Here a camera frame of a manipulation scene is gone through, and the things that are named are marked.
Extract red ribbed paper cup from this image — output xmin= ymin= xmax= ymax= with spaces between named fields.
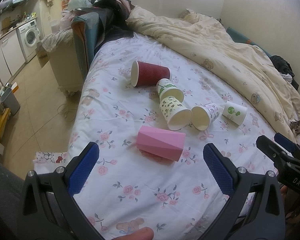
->
xmin=130 ymin=61 xmax=171 ymax=87

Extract green tree paper cup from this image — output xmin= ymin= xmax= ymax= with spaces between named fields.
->
xmin=222 ymin=101 xmax=247 ymax=126

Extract pink print paper cup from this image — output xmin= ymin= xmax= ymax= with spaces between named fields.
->
xmin=191 ymin=103 xmax=220 ymax=131

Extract pink faceted cup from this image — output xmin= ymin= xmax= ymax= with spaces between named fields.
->
xmin=136 ymin=126 xmax=186 ymax=161

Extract music note paper cup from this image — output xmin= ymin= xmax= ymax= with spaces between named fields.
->
xmin=159 ymin=96 xmax=192 ymax=131

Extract green print paper cup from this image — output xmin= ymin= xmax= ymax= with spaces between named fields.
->
xmin=157 ymin=79 xmax=184 ymax=102

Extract fingertip at bottom edge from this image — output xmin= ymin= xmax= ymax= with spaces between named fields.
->
xmin=116 ymin=227 xmax=154 ymax=240

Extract cream bear print duvet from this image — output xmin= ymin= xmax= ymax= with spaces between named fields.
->
xmin=126 ymin=6 xmax=300 ymax=141

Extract grey trash bin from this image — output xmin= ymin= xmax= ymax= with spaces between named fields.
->
xmin=0 ymin=87 xmax=20 ymax=115

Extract white floral bed sheet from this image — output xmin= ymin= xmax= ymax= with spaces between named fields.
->
xmin=69 ymin=34 xmax=275 ymax=239

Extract white bedside cabinet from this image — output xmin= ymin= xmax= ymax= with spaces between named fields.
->
xmin=42 ymin=28 xmax=83 ymax=97

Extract white kitchen cabinets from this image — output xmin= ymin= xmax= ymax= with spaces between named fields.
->
xmin=0 ymin=30 xmax=25 ymax=85

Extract white washing machine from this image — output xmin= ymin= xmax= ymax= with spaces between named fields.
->
xmin=17 ymin=19 xmax=40 ymax=63

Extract dark clothes pile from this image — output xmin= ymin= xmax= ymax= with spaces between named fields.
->
xmin=71 ymin=0 xmax=134 ymax=77

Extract white plastic bag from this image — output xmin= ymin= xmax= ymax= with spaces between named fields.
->
xmin=68 ymin=0 xmax=93 ymax=11

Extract dark clothing by wall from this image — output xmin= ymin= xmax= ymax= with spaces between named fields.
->
xmin=270 ymin=55 xmax=299 ymax=90

